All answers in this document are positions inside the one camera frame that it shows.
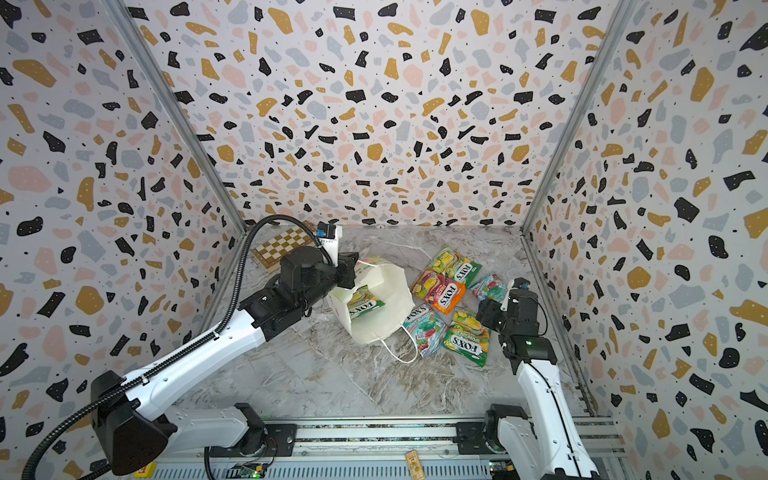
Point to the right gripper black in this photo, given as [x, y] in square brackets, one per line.
[487, 312]

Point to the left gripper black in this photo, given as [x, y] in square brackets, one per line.
[347, 268]

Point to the yellow label tag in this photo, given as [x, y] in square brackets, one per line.
[145, 472]

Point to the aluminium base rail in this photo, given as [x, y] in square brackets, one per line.
[356, 448]

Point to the pink orange Fox's candy bag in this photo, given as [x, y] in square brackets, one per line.
[438, 291]

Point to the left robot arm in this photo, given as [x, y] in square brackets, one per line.
[137, 421]

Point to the white paper bag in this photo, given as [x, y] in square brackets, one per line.
[388, 282]

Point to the green circuit board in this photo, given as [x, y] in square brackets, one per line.
[247, 471]

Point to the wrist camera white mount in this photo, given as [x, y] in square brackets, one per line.
[517, 290]
[329, 236]

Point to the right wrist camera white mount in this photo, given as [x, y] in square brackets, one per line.
[517, 290]

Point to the yellow green Fox's candy bag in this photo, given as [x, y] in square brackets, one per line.
[455, 266]

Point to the teal pink Fox's candy bag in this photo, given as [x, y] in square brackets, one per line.
[426, 328]

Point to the wooden tag on rail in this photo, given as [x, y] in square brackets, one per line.
[414, 465]

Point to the wooden chessboard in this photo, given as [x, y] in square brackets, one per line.
[269, 253]

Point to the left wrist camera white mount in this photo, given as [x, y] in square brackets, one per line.
[329, 236]

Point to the teal mint Fox's candy bag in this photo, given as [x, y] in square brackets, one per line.
[491, 287]

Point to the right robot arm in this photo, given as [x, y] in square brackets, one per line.
[542, 440]

